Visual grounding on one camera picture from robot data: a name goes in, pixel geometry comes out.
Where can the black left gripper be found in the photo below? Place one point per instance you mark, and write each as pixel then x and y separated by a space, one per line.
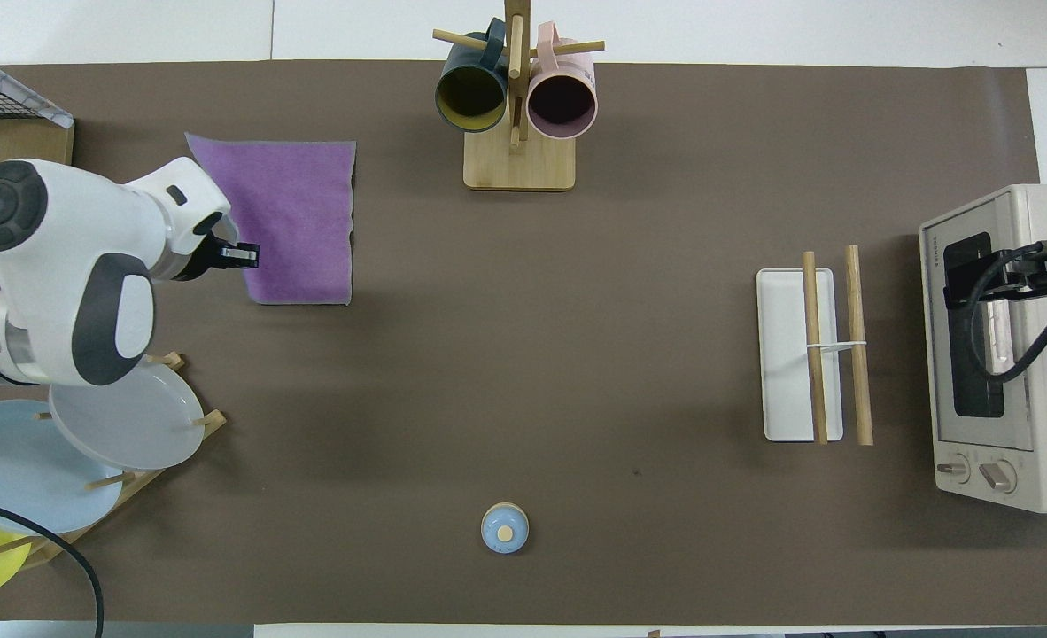
pixel 205 259

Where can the purple and grey towel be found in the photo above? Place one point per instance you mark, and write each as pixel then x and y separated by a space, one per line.
pixel 298 213

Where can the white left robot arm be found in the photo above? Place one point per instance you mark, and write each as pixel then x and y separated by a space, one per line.
pixel 54 266

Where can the wooden plate rack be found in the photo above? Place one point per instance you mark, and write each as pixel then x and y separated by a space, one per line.
pixel 147 483

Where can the beige toaster oven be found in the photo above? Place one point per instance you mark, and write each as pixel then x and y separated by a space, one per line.
pixel 1046 425

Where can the grey plate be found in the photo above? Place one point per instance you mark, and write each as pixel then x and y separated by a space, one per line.
pixel 134 425

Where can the white rectangular tray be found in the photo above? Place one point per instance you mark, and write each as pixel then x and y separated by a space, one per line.
pixel 787 354

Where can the dark teal mug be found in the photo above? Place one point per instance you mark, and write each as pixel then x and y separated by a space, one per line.
pixel 470 93

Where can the wooden mug tree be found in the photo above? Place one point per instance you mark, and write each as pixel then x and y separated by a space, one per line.
pixel 519 164

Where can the brown table mat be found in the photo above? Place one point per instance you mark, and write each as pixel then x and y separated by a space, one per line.
pixel 523 354

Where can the light blue plate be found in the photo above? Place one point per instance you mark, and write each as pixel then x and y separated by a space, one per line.
pixel 10 470

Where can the pink mug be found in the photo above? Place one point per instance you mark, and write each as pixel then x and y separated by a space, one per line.
pixel 562 102

